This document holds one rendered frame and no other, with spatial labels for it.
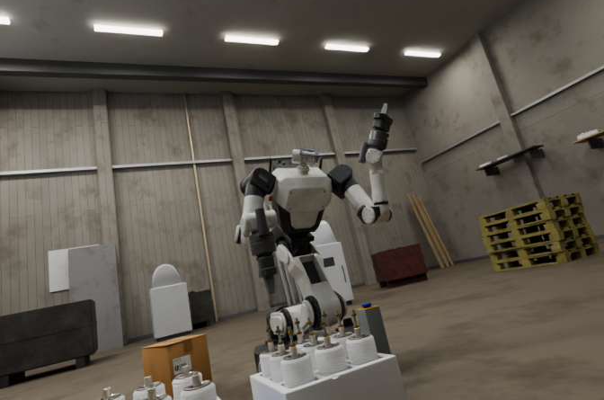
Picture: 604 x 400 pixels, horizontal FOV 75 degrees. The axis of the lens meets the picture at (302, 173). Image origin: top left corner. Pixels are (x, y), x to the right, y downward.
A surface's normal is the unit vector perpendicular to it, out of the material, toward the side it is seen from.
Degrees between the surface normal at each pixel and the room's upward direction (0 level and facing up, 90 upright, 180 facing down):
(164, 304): 90
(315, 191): 127
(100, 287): 74
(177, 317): 90
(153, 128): 90
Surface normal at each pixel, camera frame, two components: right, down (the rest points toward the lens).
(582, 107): -0.89, 0.07
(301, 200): 0.31, 0.33
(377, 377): 0.37, -0.32
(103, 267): 0.33, -0.57
